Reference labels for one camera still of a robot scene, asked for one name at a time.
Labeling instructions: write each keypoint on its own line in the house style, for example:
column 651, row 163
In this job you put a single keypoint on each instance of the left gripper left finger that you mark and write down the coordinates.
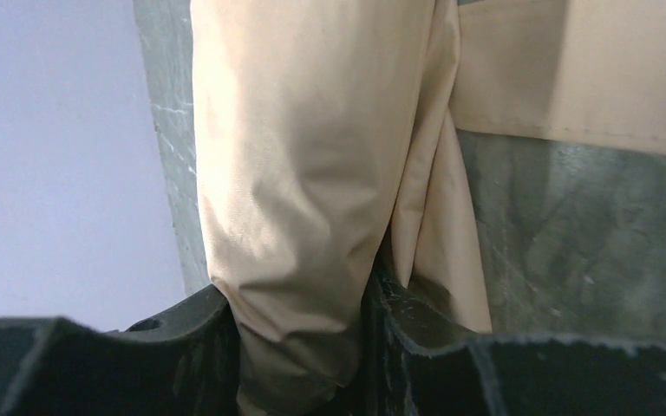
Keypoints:
column 182, row 361

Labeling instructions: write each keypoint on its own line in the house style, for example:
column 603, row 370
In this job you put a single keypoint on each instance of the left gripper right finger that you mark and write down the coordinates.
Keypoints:
column 417, row 362

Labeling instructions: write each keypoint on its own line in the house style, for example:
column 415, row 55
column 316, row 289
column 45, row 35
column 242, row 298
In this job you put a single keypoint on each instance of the beige folding umbrella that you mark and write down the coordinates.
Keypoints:
column 325, row 130

